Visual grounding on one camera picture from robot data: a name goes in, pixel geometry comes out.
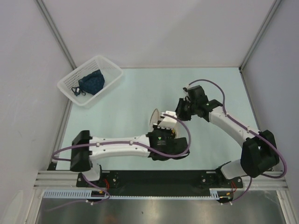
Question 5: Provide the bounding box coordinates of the beige mesh laundry bag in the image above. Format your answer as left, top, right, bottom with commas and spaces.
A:
149, 108, 180, 139

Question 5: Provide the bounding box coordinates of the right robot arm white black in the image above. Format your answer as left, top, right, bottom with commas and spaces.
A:
176, 85, 279, 187

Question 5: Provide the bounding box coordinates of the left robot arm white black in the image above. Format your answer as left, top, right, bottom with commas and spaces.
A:
70, 128, 190, 187

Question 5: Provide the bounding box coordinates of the dark blue bra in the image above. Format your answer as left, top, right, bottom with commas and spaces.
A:
71, 70, 105, 96

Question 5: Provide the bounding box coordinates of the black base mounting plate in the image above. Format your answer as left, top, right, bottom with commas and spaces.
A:
76, 169, 244, 197

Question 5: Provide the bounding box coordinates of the white plastic perforated basket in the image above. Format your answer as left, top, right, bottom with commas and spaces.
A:
57, 56, 124, 108

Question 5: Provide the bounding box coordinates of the white slotted cable duct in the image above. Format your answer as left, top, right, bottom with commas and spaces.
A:
43, 189, 229, 201

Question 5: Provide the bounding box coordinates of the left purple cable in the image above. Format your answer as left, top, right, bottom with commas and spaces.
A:
44, 113, 192, 212

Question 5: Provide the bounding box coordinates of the aluminium extrusion rail left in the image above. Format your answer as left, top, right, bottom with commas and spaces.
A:
32, 170, 80, 189

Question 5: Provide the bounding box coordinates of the right aluminium frame post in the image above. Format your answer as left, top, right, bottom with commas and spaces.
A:
239, 0, 283, 73

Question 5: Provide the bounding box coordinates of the aluminium frame post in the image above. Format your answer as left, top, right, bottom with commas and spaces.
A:
34, 0, 77, 70
239, 0, 283, 73

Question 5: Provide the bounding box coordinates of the left aluminium frame post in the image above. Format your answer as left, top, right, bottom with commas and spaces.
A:
34, 0, 77, 70

